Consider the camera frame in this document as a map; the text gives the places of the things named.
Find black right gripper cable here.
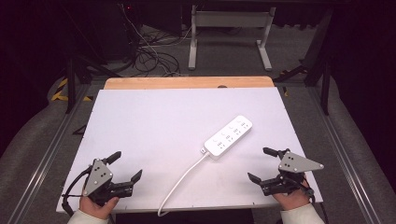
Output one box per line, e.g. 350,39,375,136
306,186,330,224

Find black metal stand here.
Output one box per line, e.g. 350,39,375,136
64,55,123,115
274,8,336,117

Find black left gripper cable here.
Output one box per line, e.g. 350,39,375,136
61,169,93,217

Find person's right hand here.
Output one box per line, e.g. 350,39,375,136
272,177,313,211

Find white power strip cable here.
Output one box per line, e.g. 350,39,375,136
157,148,210,217

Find person's left hand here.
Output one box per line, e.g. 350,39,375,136
78,195,120,220

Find white table cover board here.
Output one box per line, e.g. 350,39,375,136
55,87,324,214

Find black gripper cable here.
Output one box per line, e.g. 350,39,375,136
306,186,330,224
61,169,93,217

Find thin white floor cable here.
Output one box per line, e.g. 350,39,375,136
120,3,182,77

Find bundle of black floor cables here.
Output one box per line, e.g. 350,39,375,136
132,46,181,77

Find grey aluminium floor rail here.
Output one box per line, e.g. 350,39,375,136
7,83,92,224
307,87,383,224

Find wooden table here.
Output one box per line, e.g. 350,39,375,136
103,76,276,91

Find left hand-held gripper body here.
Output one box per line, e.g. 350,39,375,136
82,158,134,207

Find white metal desk frame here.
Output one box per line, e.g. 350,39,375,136
188,4,277,72

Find yellow black hazard tape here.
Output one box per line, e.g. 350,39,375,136
50,77,93,103

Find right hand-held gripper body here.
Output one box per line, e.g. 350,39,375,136
260,148,325,197

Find white power strip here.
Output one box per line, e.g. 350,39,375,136
204,115,254,161

